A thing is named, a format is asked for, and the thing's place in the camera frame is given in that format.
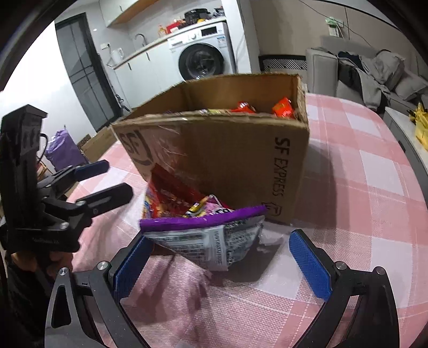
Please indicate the person's left hand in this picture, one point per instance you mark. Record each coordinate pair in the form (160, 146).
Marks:
(55, 261)

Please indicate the grey sofa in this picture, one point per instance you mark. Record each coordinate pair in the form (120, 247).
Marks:
(322, 72)

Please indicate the purple snack packet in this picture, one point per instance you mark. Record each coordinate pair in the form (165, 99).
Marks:
(207, 239)
(214, 207)

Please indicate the white counter cabinet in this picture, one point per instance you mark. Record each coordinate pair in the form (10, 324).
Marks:
(143, 73)

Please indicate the black bag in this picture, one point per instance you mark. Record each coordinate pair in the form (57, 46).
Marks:
(349, 72)

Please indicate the white kettle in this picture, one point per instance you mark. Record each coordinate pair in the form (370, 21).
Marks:
(117, 57)

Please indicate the white wall socket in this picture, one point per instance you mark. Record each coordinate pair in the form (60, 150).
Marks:
(334, 25)

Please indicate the red glossy snack packet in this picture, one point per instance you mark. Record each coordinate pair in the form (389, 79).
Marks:
(167, 194)

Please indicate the purple plastic bag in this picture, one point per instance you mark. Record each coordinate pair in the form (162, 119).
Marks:
(63, 150)

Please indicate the patterned black white panel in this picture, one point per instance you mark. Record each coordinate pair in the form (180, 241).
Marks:
(282, 63)

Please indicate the red pointed snack packet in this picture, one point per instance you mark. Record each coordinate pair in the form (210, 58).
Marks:
(243, 107)

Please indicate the white coffee table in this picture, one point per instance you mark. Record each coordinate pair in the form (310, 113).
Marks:
(398, 129)

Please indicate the printed cardboard box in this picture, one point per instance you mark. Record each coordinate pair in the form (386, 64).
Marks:
(98, 144)

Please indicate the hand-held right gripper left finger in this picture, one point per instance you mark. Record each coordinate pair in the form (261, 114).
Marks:
(132, 267)

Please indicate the dark glass door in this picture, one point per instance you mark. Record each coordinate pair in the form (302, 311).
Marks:
(87, 77)

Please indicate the pink checked tablecloth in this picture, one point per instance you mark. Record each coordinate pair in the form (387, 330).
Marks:
(367, 200)

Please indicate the white wall cabinet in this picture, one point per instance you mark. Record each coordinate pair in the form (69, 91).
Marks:
(117, 10)

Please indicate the metal faucet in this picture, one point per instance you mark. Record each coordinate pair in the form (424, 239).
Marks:
(140, 39)

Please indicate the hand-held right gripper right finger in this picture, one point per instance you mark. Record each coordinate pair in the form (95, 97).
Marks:
(309, 264)

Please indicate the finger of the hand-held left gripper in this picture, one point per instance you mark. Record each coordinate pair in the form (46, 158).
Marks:
(107, 197)
(92, 169)

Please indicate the white washing machine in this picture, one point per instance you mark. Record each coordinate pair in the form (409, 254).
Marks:
(200, 62)

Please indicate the grey blanket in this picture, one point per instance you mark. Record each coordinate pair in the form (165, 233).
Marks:
(383, 75)

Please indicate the yellow plastic bag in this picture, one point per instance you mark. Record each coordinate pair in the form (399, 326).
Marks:
(421, 129)

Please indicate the brown cardboard box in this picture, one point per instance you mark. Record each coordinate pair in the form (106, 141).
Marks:
(227, 157)

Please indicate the red box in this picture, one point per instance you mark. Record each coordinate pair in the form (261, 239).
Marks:
(174, 27)

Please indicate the red cookie snack packet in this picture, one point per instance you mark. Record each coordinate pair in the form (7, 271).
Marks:
(284, 108)

